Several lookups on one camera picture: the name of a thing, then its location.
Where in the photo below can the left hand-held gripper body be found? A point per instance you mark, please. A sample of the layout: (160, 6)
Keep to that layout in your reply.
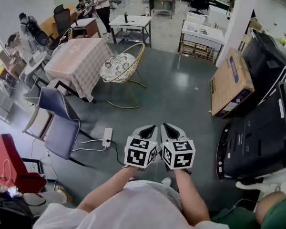
(137, 153)

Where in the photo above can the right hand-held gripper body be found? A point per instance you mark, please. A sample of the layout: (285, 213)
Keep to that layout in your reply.
(181, 153)

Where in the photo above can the person's left forearm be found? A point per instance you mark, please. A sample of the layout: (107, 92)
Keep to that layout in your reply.
(105, 190)

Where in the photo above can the person's right forearm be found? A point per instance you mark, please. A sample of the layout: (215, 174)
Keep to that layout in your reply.
(190, 194)

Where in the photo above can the navy leather chair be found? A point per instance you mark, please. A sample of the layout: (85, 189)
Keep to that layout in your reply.
(60, 132)

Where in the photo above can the table with checked cloth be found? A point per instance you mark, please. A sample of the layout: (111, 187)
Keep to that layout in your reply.
(58, 83)

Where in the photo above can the grey upholstered chair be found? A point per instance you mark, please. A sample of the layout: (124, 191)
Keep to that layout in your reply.
(32, 93)

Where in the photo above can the black office chair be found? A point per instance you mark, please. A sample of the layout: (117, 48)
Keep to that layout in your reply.
(62, 19)
(200, 0)

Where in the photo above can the person's white shoe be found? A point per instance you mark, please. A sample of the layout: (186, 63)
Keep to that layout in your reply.
(166, 181)

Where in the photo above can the white power strip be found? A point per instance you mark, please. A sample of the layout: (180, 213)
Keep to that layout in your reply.
(107, 137)

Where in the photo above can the person's white shirt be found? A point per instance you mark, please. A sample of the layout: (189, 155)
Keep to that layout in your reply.
(133, 206)

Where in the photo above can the black appliance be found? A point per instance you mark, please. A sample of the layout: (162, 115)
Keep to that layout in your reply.
(267, 61)
(255, 139)

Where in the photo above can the large cardboard box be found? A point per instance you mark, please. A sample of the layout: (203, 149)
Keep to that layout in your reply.
(228, 85)

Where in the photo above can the floral seat cushion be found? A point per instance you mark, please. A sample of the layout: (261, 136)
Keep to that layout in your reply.
(116, 67)

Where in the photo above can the wooden rack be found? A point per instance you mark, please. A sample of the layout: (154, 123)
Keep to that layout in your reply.
(197, 51)

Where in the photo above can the white sink cabinet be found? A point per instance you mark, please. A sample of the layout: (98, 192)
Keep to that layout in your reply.
(200, 34)

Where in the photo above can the red cloth covered table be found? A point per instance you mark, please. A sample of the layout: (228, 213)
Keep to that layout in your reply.
(12, 156)

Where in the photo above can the white plastic basket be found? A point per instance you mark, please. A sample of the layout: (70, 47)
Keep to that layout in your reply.
(195, 18)

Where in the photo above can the round white table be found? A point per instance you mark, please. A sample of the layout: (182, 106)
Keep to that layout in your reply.
(34, 62)

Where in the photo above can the brown table white top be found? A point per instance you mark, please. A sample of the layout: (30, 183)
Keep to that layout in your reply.
(85, 24)

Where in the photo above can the red-capped plastic bottle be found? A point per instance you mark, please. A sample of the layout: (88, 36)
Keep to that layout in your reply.
(147, 11)

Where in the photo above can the wooden side table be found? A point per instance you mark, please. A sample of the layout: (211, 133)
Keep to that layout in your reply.
(162, 2)

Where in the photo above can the yellow wooden desk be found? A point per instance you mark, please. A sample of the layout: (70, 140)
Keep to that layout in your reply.
(48, 26)

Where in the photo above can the white metal-frame table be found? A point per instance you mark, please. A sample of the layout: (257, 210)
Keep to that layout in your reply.
(133, 21)

